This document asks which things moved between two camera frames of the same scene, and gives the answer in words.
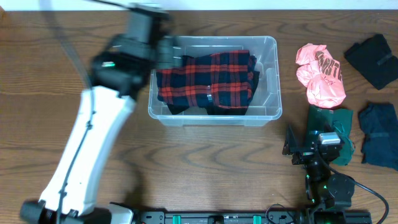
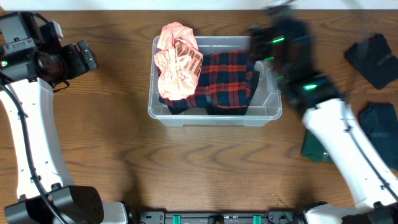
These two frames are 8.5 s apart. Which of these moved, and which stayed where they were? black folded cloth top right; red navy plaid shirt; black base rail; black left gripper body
Moved: black left gripper body
Stayed: black base rail; black folded cloth top right; red navy plaid shirt
